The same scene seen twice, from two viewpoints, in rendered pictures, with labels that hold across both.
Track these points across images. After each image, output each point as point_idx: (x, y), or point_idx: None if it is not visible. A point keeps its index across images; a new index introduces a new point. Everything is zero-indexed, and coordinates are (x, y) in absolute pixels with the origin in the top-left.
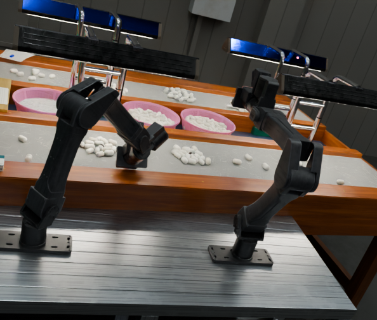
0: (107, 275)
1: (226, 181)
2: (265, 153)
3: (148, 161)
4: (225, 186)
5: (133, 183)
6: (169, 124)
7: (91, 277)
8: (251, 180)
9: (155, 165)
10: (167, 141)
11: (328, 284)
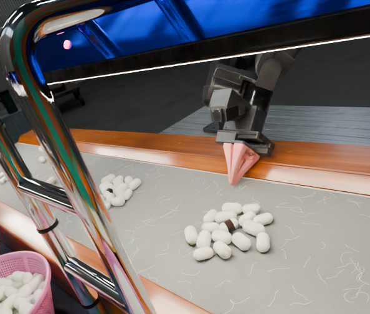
0: None
1: (153, 142)
2: (10, 193)
3: (184, 194)
4: (166, 137)
5: (271, 141)
6: None
7: None
8: (123, 144)
9: (184, 185)
10: (81, 233)
11: (199, 113)
